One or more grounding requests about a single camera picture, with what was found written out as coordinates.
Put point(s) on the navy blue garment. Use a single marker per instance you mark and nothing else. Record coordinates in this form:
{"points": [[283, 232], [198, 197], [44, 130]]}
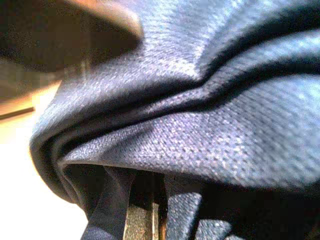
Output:
{"points": [[200, 137]]}

